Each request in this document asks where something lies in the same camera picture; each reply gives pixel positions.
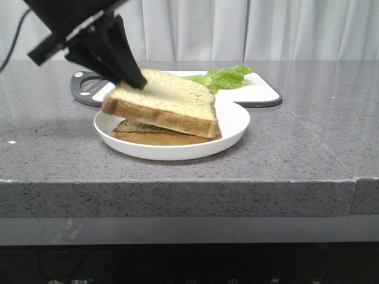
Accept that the white grey cutting board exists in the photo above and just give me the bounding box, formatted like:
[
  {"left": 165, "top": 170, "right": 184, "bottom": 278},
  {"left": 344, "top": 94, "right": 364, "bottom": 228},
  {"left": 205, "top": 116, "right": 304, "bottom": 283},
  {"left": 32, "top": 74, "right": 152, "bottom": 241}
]
[{"left": 70, "top": 71, "right": 282, "bottom": 108}]

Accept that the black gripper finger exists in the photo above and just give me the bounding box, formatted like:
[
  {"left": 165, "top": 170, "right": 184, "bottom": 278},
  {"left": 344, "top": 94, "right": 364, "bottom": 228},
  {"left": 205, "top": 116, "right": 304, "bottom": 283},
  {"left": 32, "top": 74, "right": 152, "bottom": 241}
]
[
  {"left": 65, "top": 30, "right": 121, "bottom": 84},
  {"left": 103, "top": 15, "right": 147, "bottom": 89}
]

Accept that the white round plate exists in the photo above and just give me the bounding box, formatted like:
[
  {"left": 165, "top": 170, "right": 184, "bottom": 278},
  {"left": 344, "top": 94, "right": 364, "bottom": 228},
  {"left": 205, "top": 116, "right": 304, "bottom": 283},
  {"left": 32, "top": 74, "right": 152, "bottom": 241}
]
[{"left": 94, "top": 99, "right": 250, "bottom": 161}]

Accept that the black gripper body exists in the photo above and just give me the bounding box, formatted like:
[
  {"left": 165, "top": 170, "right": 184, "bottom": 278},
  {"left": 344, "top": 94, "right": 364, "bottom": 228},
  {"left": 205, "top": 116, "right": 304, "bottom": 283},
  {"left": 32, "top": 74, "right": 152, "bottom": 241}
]
[{"left": 25, "top": 0, "right": 124, "bottom": 65}]

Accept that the black cable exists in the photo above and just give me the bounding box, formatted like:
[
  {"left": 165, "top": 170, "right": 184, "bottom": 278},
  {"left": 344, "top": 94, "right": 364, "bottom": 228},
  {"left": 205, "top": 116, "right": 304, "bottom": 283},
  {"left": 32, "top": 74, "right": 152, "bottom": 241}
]
[{"left": 0, "top": 8, "right": 32, "bottom": 73}]

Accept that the green lettuce leaf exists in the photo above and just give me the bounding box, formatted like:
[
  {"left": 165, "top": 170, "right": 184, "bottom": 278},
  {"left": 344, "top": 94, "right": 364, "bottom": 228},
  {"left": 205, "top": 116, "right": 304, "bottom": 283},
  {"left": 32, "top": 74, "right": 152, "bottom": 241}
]
[{"left": 185, "top": 65, "right": 254, "bottom": 94}]

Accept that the bread slice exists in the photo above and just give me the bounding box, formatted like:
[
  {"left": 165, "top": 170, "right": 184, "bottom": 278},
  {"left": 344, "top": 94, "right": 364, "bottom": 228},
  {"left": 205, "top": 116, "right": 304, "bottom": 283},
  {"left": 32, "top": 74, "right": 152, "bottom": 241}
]
[
  {"left": 101, "top": 67, "right": 221, "bottom": 138},
  {"left": 111, "top": 119, "right": 221, "bottom": 146}
]

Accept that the white curtain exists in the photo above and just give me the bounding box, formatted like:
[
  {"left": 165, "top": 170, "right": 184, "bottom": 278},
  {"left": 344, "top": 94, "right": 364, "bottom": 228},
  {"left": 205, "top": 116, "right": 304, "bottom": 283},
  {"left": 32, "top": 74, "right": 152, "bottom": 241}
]
[{"left": 0, "top": 0, "right": 379, "bottom": 62}]

